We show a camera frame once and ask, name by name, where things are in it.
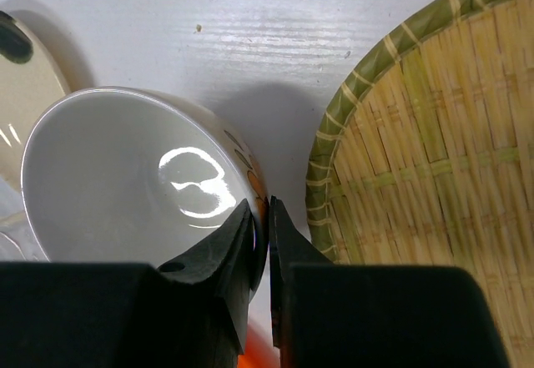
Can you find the woven bamboo tray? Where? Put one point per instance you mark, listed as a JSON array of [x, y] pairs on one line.
[[425, 156]]

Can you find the beige plate green spot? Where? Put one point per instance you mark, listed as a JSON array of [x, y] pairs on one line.
[[30, 82]]

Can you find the orange plastic plate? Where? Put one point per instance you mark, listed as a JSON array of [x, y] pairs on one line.
[[259, 352]]

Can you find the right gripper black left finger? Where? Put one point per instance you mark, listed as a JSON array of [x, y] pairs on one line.
[[218, 273]]

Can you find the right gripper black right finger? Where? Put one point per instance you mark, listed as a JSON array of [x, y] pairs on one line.
[[287, 246]]

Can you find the beige floral ceramic bowl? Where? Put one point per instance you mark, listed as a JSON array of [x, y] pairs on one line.
[[127, 175]]

